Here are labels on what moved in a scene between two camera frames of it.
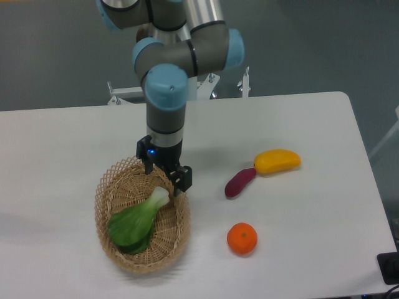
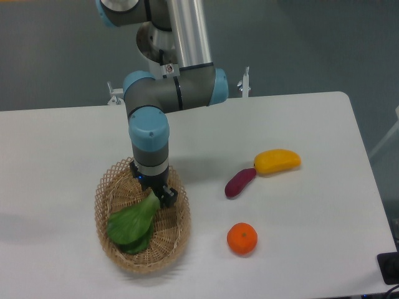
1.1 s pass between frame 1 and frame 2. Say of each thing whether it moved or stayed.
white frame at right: stayed
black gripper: moved
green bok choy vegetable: stayed
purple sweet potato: stayed
